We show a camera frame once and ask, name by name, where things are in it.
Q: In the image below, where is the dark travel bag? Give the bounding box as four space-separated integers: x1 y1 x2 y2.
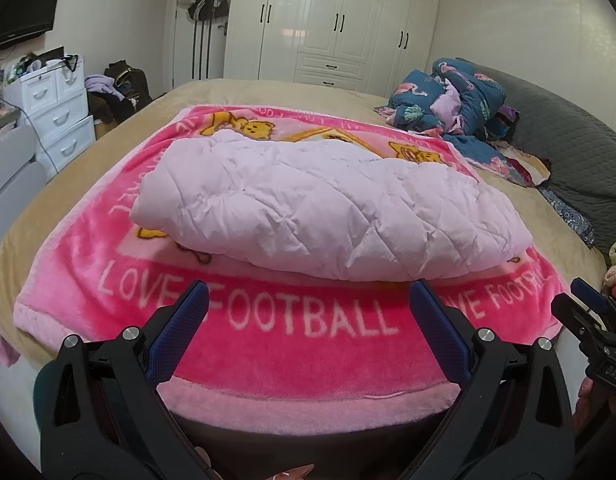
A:
103 60 154 124

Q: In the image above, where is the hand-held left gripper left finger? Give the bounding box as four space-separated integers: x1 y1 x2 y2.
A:
33 280 219 480

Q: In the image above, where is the grey quilted headboard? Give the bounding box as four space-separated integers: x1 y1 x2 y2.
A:
455 57 616 262

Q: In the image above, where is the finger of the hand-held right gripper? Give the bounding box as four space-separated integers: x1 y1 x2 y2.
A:
551 277 616 358

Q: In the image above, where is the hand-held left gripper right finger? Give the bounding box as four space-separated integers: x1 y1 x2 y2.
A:
403 278 576 480

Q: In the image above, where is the white door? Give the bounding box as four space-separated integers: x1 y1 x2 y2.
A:
170 0 237 92

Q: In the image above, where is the blue patterned pillow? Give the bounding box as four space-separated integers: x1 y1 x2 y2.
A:
538 185 597 249

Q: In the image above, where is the pink quilted jacket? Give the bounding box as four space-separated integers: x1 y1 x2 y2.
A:
129 127 532 282

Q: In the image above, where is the pink bear printed blanket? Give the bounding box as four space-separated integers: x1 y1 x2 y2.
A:
13 104 572 424

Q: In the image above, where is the lilac cloth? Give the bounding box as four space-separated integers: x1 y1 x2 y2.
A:
84 74 125 102

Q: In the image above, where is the bed with beige cover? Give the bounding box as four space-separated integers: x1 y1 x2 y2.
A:
0 77 609 371

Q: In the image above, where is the blue flamingo print quilt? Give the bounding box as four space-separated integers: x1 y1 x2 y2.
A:
374 57 509 182

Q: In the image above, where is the white drawer cabinet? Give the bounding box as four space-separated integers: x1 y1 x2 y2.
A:
0 47 97 167

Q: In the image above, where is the white wardrobe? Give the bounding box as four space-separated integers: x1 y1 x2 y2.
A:
223 0 445 99

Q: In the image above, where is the light grey chair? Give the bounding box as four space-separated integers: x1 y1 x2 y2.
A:
0 124 47 257

